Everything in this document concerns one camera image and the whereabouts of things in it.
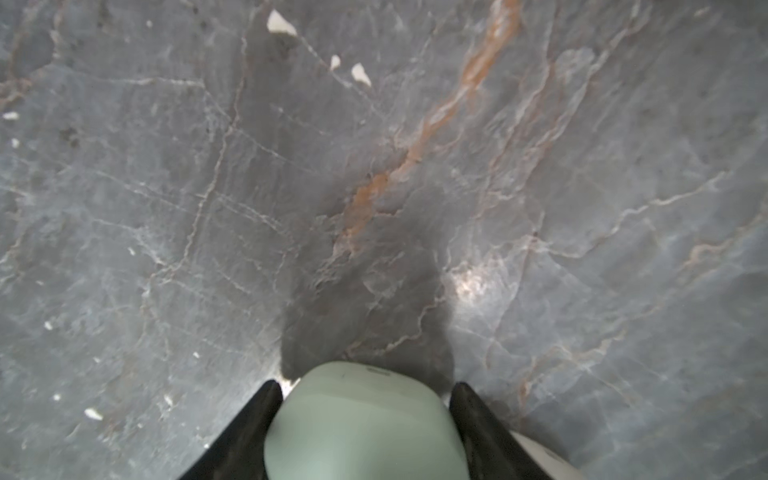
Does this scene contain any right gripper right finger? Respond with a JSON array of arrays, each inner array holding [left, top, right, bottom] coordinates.
[[449, 382, 552, 480]]

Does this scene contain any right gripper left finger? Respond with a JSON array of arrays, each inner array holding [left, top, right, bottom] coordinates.
[[180, 380, 283, 480]]

